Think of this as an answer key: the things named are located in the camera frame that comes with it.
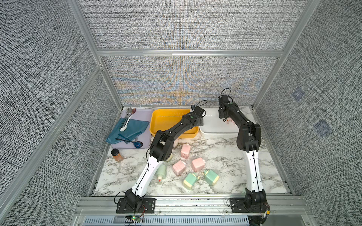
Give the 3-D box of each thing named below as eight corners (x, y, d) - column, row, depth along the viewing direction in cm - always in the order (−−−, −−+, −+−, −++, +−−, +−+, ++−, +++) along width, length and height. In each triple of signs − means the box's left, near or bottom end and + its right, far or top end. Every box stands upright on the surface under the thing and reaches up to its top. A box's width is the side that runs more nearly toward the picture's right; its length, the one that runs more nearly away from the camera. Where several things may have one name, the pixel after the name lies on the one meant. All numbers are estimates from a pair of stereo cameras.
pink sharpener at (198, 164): (194, 172, 87) (195, 168, 81) (191, 165, 90) (191, 161, 84) (203, 168, 88) (205, 164, 83) (200, 161, 91) (201, 157, 86)
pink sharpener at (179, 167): (177, 177, 85) (177, 173, 79) (172, 170, 87) (171, 165, 82) (187, 169, 87) (187, 165, 82) (181, 163, 90) (181, 158, 84)
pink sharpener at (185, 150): (179, 157, 93) (179, 152, 87) (182, 148, 97) (183, 142, 92) (188, 159, 92) (188, 154, 86) (190, 150, 96) (191, 144, 91)
